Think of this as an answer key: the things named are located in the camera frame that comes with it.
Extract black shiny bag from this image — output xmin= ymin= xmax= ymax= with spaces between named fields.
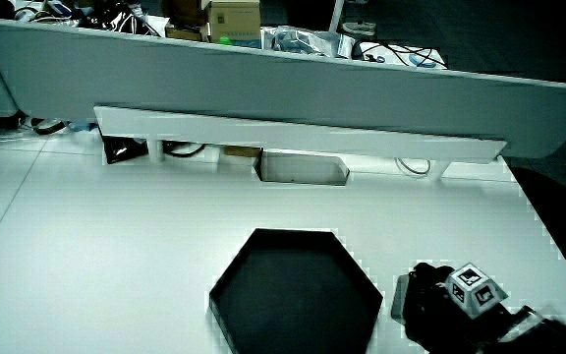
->
xmin=100 ymin=135 xmax=149 ymax=165

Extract white looped cable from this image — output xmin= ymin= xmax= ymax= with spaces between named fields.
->
xmin=393 ymin=157 xmax=432 ymax=177

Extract grey speaker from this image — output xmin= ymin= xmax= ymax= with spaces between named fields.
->
xmin=390 ymin=273 xmax=411 ymax=325

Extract brown cardboard box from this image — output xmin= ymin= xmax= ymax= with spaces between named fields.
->
xmin=161 ymin=0 xmax=211 ymax=42

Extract white desk shelf riser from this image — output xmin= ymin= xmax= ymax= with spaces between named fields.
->
xmin=92 ymin=104 xmax=508 ymax=183

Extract long grey partition panel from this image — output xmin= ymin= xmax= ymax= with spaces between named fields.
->
xmin=0 ymin=19 xmax=566 ymax=159

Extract person's right hand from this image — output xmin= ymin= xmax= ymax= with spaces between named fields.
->
xmin=402 ymin=262 xmax=515 ymax=353

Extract black hexagonal tray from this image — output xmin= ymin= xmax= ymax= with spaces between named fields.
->
xmin=208 ymin=227 xmax=384 ymax=354

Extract clear plastic bag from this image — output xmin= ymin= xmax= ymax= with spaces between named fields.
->
xmin=261 ymin=25 xmax=342 ymax=58

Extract black tangled wires pile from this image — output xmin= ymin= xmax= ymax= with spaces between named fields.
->
xmin=80 ymin=0 xmax=162 ymax=36

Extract person's right forearm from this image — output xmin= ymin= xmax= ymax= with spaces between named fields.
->
xmin=479 ymin=304 xmax=566 ymax=354

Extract small flat cardboard box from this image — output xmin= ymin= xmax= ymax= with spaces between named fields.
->
xmin=220 ymin=145 xmax=263 ymax=159

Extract white shoe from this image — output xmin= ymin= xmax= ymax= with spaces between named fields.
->
xmin=340 ymin=20 xmax=378 ymax=37

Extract light cardboard box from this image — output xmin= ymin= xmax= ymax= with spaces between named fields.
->
xmin=205 ymin=0 xmax=262 ymax=48

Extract black looped cable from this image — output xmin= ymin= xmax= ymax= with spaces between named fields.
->
xmin=161 ymin=141 xmax=207 ymax=159

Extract white pole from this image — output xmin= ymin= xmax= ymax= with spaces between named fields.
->
xmin=328 ymin=0 xmax=347 ymax=33

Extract black cable bundle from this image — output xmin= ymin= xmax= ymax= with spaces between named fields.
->
xmin=350 ymin=37 xmax=449 ymax=70

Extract grey desk cable box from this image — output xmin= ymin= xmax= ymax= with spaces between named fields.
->
xmin=255 ymin=149 xmax=351 ymax=188

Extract white desk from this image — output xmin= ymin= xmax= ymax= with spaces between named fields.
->
xmin=0 ymin=117 xmax=566 ymax=354

